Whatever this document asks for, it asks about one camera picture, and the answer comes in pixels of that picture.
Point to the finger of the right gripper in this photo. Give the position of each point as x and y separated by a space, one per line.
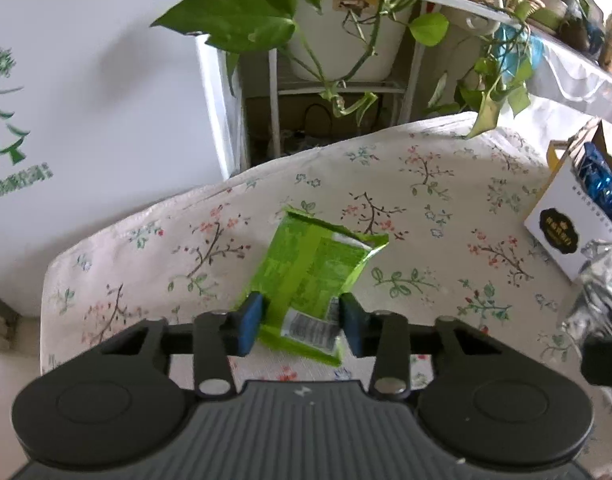
596 361

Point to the green white flower pot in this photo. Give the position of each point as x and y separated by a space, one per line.
550 16

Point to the cardboard box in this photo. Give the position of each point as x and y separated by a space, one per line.
566 220

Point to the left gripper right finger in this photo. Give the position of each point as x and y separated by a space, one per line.
383 336

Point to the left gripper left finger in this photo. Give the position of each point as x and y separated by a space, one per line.
217 335

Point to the silver foil snack packet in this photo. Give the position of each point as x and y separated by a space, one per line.
588 310

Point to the floral tablecloth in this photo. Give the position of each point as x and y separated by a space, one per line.
453 209

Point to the green snack packet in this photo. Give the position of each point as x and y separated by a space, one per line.
309 264

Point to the green pothos plant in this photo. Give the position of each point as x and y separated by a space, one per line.
235 27

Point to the white metal plant stand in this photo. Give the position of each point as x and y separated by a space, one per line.
427 26

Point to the dark blue foil snack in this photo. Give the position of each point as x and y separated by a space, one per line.
595 177

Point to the white refrigerator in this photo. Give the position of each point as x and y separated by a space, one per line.
102 113

